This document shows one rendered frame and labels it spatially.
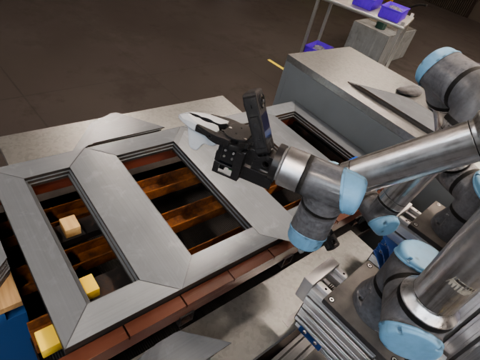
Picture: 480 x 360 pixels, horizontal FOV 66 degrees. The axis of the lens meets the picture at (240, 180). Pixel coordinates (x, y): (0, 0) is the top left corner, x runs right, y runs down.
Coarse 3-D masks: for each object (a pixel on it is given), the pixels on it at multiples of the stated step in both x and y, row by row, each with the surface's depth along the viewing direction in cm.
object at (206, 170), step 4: (208, 164) 157; (212, 164) 158; (200, 168) 155; (204, 168) 155; (208, 168) 156; (224, 168) 158; (228, 168) 158; (204, 172) 153; (208, 172) 154; (212, 172) 154; (224, 172) 156; (228, 172) 156; (208, 176) 152; (212, 176) 152; (216, 176) 153
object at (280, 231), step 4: (288, 220) 142; (280, 224) 140; (284, 224) 140; (288, 224) 141; (272, 228) 137; (276, 228) 138; (280, 228) 138; (284, 228) 139; (288, 228) 139; (264, 232) 135; (268, 232) 135; (272, 232) 136; (276, 232) 136; (280, 232) 137; (284, 232) 137; (272, 236) 134; (276, 236) 135; (280, 236) 135; (284, 236) 135
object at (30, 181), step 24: (168, 144) 164; (336, 144) 193; (192, 168) 157; (216, 192) 147; (96, 216) 126; (240, 216) 140; (120, 288) 109; (192, 288) 115; (48, 312) 98; (144, 312) 106; (96, 336) 97
